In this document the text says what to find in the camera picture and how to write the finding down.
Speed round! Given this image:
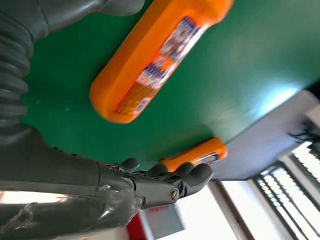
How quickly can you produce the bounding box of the red and white sign stand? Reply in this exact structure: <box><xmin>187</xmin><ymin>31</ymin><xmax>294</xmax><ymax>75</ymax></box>
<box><xmin>126</xmin><ymin>203</ymin><xmax>186</xmax><ymax>240</ymax></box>

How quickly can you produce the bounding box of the green table mat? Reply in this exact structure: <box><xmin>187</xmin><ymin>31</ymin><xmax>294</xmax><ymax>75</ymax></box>
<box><xmin>20</xmin><ymin>0</ymin><xmax>320</xmax><ymax>172</ymax></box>

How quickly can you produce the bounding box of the window with grille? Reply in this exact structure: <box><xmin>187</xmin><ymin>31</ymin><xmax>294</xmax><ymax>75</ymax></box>
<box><xmin>253</xmin><ymin>140</ymin><xmax>320</xmax><ymax>240</ymax></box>

